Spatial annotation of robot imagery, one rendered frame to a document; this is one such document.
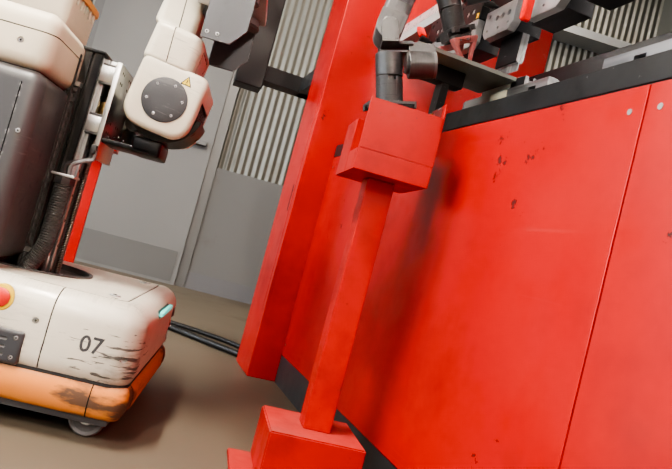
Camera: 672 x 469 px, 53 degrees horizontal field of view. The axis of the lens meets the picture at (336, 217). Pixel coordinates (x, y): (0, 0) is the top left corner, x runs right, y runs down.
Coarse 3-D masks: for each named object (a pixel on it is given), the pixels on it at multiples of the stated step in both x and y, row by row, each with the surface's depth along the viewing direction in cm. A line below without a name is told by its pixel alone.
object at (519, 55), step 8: (504, 40) 174; (512, 40) 170; (520, 40) 166; (528, 40) 167; (504, 48) 173; (512, 48) 169; (520, 48) 166; (504, 56) 172; (512, 56) 168; (520, 56) 166; (496, 64) 175; (504, 64) 171; (512, 64) 168; (504, 72) 172
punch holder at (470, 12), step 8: (464, 8) 197; (472, 8) 191; (480, 8) 186; (488, 8) 186; (464, 16) 195; (472, 16) 190; (480, 16) 185; (480, 24) 185; (472, 32) 186; (480, 32) 185; (480, 40) 185; (464, 48) 188; (480, 48) 185; (488, 48) 186; (496, 48) 187; (464, 56) 194; (480, 56) 190; (488, 56) 189; (496, 56) 187
